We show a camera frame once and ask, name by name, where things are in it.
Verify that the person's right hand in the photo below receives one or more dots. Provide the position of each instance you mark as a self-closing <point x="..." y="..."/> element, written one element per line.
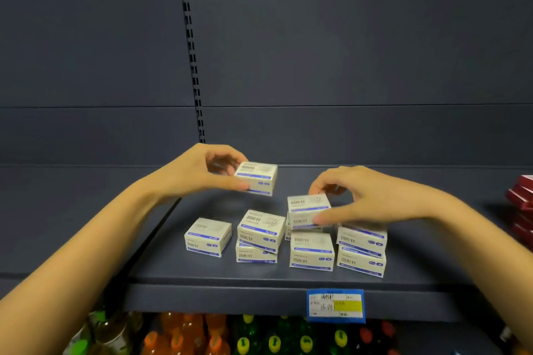
<point x="387" y="201"/>

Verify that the person's left hand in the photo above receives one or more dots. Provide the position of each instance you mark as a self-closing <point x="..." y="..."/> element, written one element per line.
<point x="187" y="176"/>

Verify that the white blue paperclip boxes group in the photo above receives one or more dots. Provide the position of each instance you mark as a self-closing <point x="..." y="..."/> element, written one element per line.
<point x="208" y="238"/>

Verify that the stack of red boxes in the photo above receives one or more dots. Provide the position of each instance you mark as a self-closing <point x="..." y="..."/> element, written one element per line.
<point x="522" y="192"/>

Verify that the dark grey metal shelf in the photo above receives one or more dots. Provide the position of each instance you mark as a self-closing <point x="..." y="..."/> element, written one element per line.
<point x="333" y="34"/>

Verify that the person's right forearm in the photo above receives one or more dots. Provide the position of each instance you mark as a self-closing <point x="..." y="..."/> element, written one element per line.
<point x="487" y="250"/>

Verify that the person's left forearm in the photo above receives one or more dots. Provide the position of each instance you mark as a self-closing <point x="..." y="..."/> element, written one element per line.
<point x="75" y="267"/>

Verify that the blue yellow price tag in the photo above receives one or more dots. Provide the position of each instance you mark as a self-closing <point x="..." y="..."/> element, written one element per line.
<point x="350" y="309"/>

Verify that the group of red-capped cola bottles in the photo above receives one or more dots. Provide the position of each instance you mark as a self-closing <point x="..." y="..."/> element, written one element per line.
<point x="366" y="336"/>

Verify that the group of orange soda bottles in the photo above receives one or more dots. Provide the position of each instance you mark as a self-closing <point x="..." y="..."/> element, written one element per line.
<point x="183" y="338"/>

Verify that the group of green-capped tea bottles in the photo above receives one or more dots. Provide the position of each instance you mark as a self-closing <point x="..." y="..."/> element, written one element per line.
<point x="112" y="334"/>

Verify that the group of yellow-capped green bottles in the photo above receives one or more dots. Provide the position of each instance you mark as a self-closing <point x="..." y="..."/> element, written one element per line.
<point x="275" y="342"/>

